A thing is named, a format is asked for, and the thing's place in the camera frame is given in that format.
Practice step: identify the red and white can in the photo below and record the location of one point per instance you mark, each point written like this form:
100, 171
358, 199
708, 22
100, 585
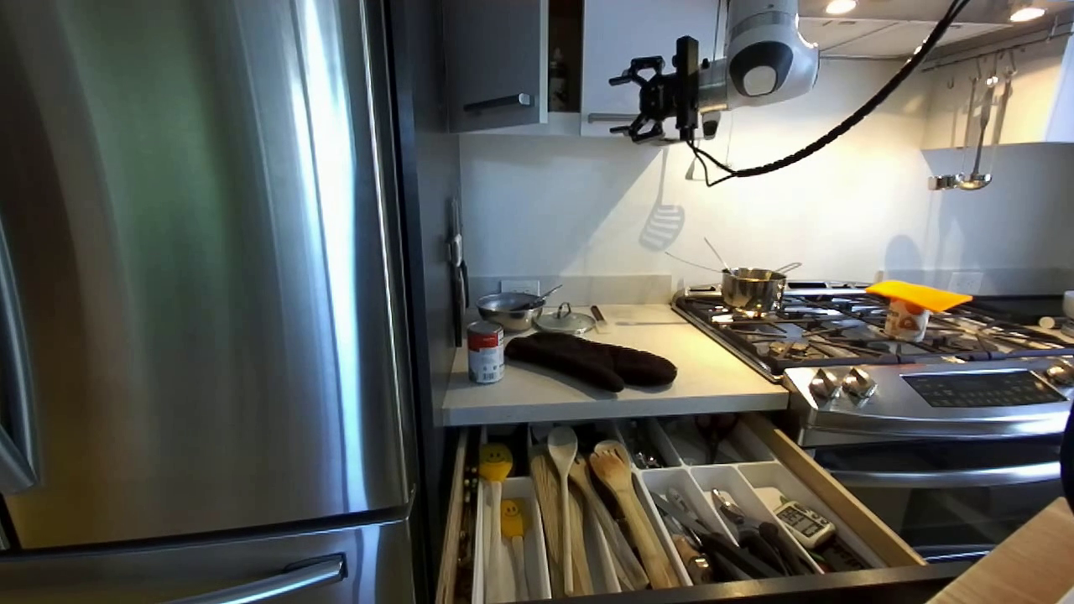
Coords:
486, 352

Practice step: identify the stainless steel stove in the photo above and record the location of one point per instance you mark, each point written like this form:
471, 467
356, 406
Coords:
923, 394

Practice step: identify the large yellow smiley spatula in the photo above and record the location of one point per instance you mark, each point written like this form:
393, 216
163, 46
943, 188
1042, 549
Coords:
495, 470

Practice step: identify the white cabinet door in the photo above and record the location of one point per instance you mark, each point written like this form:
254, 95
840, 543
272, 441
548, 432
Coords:
629, 42

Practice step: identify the steel saucepan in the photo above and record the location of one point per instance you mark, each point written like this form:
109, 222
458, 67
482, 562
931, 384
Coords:
753, 289

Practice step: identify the white digital thermometer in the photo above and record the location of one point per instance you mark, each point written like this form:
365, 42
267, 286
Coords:
804, 522

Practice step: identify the small yellow smiley spatula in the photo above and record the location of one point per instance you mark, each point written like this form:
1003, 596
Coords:
513, 524

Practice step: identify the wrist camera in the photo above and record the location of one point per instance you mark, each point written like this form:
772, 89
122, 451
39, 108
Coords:
687, 84

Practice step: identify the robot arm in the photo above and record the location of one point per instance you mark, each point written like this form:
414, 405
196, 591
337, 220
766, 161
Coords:
768, 42

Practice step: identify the stainless steel refrigerator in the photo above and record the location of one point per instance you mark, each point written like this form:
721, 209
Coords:
193, 294

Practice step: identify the wall socket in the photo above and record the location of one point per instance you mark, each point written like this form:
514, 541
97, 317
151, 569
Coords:
520, 287
965, 283

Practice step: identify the glass pot lid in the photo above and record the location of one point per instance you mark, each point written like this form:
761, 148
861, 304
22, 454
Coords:
564, 322

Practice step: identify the stove knob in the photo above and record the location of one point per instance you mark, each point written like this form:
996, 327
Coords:
860, 382
1061, 372
826, 384

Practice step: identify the oven door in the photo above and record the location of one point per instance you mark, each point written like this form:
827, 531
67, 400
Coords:
940, 495

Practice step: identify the white drawer organizer tray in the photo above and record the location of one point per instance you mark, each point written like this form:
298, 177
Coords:
738, 486

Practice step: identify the light wooden board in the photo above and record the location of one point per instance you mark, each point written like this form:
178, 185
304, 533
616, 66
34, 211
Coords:
1015, 562

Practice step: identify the pale wooden spoon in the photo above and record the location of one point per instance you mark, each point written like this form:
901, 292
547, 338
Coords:
562, 453

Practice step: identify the hanging steel ladle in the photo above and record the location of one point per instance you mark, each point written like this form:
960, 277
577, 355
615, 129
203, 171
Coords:
976, 168

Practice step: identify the wall cabinet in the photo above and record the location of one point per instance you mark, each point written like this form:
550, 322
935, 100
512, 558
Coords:
503, 59

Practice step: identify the heap of wooden utensils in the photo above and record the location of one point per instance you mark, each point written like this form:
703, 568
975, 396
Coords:
625, 520

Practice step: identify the dark brown oven mitt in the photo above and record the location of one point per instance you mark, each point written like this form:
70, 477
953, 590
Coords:
587, 361

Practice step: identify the hanging black scissors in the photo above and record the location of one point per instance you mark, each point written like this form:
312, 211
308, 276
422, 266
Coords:
457, 268

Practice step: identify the utensil rail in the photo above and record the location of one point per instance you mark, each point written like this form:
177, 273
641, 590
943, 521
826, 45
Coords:
982, 57

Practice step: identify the steel bowl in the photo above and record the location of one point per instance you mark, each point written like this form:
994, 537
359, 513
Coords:
508, 312

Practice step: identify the white printed cup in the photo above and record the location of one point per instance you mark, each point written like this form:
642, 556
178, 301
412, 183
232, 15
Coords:
906, 323

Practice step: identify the grey cabinet door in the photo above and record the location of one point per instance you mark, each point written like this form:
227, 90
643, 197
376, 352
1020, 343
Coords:
495, 50

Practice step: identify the wooden kitchen drawer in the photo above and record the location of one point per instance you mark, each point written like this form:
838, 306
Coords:
671, 512

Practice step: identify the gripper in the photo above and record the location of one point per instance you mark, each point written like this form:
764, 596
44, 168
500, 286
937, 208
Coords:
659, 99

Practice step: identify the range hood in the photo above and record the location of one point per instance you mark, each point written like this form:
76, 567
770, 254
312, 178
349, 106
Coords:
923, 21

